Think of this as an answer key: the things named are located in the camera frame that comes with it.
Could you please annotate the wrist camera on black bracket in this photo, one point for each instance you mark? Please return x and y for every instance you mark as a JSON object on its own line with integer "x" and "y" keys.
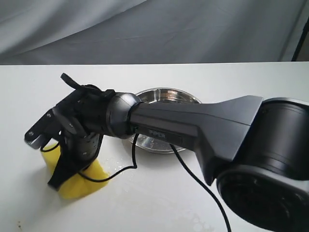
{"x": 46, "y": 128}

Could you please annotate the round stainless steel dish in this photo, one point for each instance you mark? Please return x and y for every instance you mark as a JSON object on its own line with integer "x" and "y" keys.
{"x": 161, "y": 95}

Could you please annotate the yellow sponge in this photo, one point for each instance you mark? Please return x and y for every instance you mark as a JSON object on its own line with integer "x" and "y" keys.
{"x": 76, "y": 187}

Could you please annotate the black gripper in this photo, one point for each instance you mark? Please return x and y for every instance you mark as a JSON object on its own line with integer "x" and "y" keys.
{"x": 76, "y": 155}

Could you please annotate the grey backdrop cloth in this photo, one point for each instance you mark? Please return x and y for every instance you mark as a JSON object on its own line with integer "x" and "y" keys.
{"x": 63, "y": 32}

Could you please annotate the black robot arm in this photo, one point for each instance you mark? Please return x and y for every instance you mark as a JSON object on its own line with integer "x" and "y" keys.
{"x": 257, "y": 151}

